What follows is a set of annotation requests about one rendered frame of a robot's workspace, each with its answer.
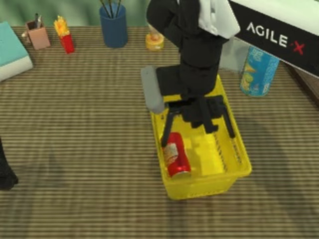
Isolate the blue chips canister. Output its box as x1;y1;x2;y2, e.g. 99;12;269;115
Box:
239;46;281;98

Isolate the yellow plastic basket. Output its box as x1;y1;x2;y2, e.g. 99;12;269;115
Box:
150;73;253;201

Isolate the blue pen cup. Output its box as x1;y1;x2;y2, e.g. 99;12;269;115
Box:
99;3;129;49

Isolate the small yellow cup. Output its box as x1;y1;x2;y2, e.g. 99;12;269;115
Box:
145;23;165;52

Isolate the red soda can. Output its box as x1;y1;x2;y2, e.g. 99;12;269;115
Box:
161;131;192;179

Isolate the pink pen holder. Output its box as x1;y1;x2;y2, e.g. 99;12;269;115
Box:
25;20;51;51

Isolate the teal and white book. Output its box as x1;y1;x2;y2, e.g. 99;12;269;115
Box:
0;20;34;83

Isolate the red french fries box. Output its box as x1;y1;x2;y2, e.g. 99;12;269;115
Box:
53;15;76;55

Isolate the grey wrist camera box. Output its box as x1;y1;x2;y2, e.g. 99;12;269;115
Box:
140;66;166;114

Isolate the black pen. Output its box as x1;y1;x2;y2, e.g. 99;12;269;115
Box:
113;0;124;18
100;0;112;18

